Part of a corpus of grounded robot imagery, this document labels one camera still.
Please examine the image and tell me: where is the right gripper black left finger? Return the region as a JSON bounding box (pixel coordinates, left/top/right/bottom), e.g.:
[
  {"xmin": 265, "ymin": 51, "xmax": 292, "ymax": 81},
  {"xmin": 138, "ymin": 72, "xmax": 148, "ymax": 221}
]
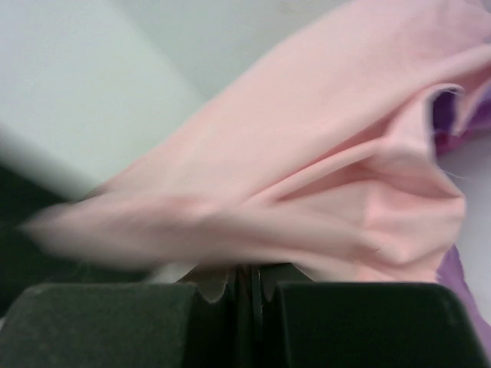
[{"xmin": 179, "ymin": 267, "xmax": 232, "ymax": 303}]

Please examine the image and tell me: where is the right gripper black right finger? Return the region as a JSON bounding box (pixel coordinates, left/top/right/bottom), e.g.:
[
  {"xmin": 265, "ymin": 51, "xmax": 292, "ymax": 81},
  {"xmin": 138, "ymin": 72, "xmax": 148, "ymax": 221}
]
[{"xmin": 250, "ymin": 264, "xmax": 312, "ymax": 302}]

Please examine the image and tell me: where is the pink purple pillowcase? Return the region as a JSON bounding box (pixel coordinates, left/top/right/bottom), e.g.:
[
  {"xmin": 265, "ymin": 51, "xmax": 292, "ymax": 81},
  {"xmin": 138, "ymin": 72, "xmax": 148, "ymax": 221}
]
[{"xmin": 18, "ymin": 0, "xmax": 491, "ymax": 346}]

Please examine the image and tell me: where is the white pillow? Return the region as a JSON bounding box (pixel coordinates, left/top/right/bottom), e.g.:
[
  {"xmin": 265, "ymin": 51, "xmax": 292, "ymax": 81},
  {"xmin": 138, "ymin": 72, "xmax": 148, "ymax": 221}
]
[{"xmin": 146, "ymin": 263, "xmax": 196, "ymax": 284}]

